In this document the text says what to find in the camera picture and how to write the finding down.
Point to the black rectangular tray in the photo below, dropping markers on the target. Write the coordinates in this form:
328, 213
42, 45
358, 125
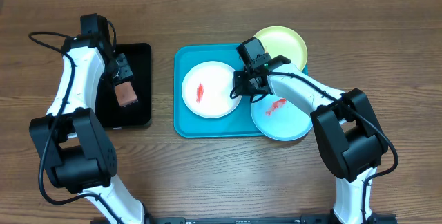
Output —
108, 111

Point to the white plate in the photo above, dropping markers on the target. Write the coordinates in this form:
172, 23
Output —
206, 90

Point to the yellow-green plate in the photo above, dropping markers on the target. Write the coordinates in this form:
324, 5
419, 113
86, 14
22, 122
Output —
280, 40

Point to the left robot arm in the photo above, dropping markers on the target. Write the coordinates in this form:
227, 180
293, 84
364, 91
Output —
74, 149

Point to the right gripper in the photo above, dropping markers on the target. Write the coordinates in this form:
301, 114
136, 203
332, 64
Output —
242, 89

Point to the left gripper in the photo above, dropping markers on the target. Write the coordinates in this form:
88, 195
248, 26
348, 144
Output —
126, 71

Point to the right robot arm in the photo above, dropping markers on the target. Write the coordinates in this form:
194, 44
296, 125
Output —
349, 138

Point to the pink sponge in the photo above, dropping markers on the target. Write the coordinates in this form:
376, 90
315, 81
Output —
125, 94

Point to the light blue plate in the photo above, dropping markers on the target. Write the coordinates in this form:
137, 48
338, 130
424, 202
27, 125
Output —
279, 119

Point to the teal serving tray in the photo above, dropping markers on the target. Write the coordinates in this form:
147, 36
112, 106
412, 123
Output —
238, 123

